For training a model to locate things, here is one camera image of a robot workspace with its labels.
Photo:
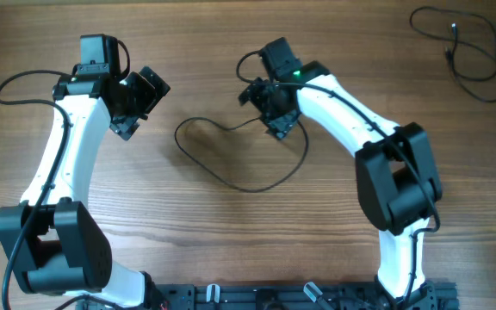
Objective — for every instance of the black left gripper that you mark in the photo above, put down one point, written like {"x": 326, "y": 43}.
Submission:
{"x": 124, "y": 126}

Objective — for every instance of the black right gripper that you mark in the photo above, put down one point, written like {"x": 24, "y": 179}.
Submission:
{"x": 282, "y": 125}

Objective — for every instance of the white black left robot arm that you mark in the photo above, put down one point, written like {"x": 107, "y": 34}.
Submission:
{"x": 52, "y": 243}

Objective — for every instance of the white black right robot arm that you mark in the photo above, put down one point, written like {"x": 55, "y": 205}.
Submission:
{"x": 396, "y": 176}

